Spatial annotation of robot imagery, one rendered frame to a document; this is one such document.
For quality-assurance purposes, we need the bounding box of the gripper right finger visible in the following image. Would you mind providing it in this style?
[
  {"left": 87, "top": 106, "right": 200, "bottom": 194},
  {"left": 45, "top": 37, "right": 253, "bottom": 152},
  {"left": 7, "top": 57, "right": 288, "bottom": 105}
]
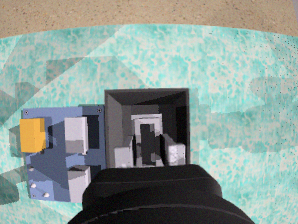
[{"left": 160, "top": 134, "right": 185, "bottom": 166}]

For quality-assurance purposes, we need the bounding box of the yellow block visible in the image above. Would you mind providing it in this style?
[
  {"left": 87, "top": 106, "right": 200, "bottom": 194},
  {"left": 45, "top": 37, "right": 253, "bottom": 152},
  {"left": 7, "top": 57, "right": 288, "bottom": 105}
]
[{"left": 19, "top": 118, "right": 46, "bottom": 153}]

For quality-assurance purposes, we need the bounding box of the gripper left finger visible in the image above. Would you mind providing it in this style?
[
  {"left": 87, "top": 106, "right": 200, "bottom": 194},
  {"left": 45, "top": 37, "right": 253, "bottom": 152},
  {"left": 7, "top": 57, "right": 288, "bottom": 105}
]
[{"left": 114, "top": 135, "right": 137, "bottom": 168}]

